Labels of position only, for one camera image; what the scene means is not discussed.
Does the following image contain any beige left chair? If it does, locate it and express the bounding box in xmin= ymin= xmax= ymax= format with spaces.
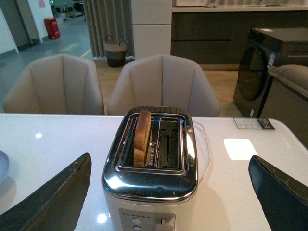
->
xmin=3 ymin=54 xmax=104 ymax=115

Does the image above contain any dark washing machine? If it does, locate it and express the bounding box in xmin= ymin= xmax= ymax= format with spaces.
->
xmin=233 ymin=28 xmax=308 ymax=117

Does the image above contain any black white label card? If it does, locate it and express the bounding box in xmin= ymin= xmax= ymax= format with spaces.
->
xmin=233 ymin=118 xmax=275 ymax=130

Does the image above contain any grey curtain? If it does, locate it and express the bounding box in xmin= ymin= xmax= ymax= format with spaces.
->
xmin=83 ymin=0 xmax=134 ymax=58

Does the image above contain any woven laundry basket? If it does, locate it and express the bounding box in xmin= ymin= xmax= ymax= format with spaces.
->
xmin=103 ymin=35 xmax=127 ymax=67

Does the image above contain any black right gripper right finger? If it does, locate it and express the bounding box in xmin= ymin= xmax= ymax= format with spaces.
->
xmin=248 ymin=155 xmax=308 ymax=231

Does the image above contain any dark kitchen counter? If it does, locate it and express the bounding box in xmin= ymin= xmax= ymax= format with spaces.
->
xmin=171 ymin=10 xmax=308 ymax=65

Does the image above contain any beige right chair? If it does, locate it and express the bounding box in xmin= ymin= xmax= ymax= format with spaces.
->
xmin=107 ymin=54 xmax=220 ymax=117

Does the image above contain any white tall cabinet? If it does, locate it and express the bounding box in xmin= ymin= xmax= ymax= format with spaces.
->
xmin=131 ymin=0 xmax=172 ymax=59

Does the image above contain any slice of bread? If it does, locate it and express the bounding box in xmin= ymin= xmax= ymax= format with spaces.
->
xmin=133 ymin=110 xmax=151 ymax=167

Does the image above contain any white chrome toaster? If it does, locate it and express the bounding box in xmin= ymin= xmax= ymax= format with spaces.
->
xmin=102 ymin=106 xmax=211 ymax=231

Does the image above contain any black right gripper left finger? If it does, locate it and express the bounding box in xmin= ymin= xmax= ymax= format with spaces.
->
xmin=0 ymin=153 xmax=91 ymax=231

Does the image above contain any grey round plate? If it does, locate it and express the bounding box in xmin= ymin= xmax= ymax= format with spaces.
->
xmin=0 ymin=151 xmax=10 ymax=183

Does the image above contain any beige side chair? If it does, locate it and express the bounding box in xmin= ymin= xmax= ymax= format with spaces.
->
xmin=261 ymin=64 xmax=308 ymax=147

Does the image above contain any white microwave oven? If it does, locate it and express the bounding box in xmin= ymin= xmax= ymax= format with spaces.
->
xmin=176 ymin=0 xmax=208 ymax=7

